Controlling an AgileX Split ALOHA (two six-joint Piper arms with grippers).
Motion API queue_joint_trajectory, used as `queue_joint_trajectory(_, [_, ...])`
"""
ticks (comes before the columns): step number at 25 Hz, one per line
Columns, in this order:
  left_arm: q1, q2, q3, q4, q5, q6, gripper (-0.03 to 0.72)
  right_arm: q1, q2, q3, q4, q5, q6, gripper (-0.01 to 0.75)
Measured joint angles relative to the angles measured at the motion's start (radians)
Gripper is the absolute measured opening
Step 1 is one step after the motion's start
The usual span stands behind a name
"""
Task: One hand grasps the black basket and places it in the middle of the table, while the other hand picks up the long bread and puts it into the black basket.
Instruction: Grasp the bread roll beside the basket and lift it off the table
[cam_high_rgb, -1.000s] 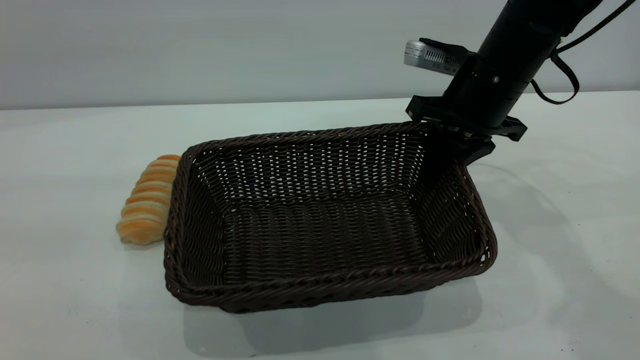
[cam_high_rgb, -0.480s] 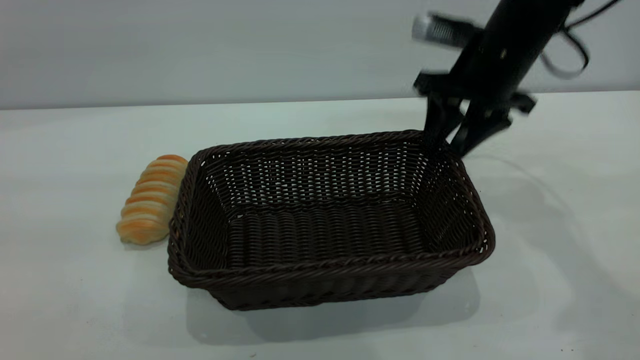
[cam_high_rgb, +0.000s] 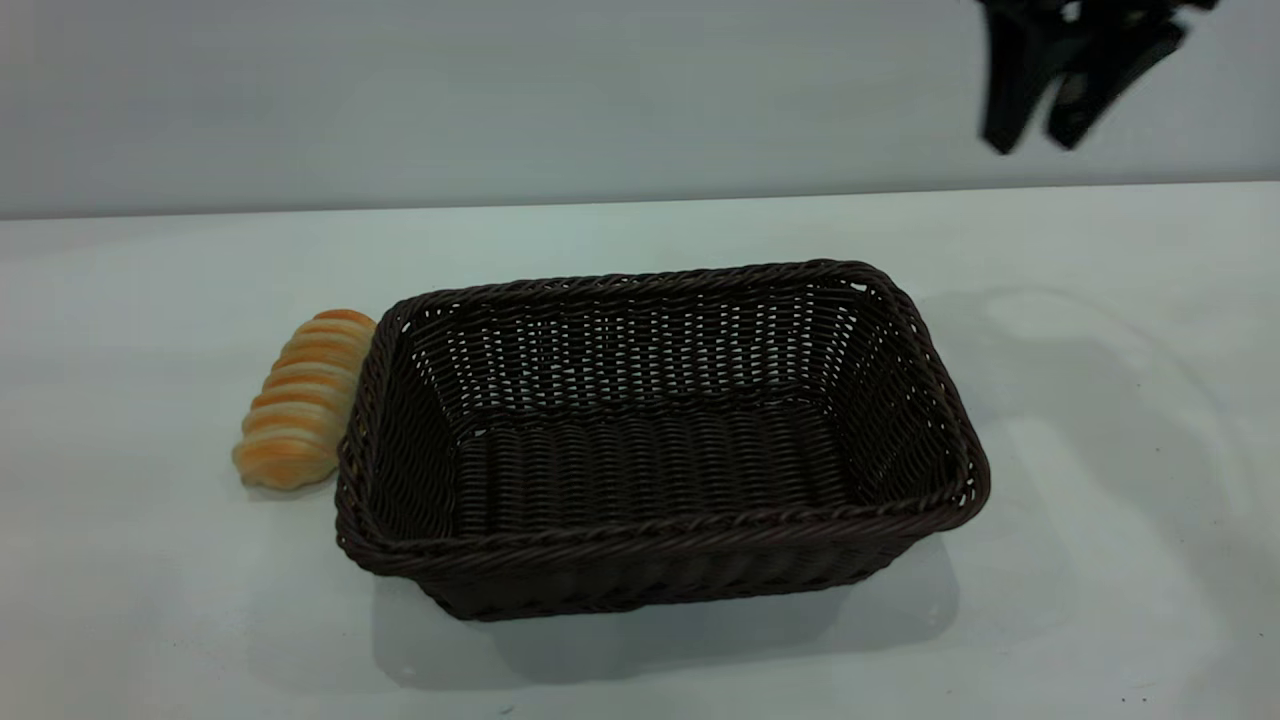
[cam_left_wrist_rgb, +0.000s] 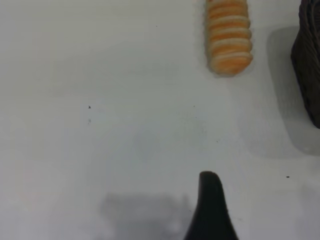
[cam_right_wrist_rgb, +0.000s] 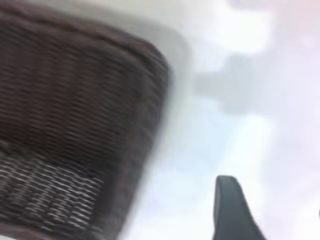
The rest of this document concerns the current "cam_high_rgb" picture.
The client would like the dark brown woven wicker basket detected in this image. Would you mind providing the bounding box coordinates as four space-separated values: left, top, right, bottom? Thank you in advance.
334 259 992 623

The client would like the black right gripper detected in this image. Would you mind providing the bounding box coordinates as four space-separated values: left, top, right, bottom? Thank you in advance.
975 0 1222 157

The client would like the ridged golden bread loaf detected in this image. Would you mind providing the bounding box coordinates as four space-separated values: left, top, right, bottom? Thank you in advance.
232 309 379 492

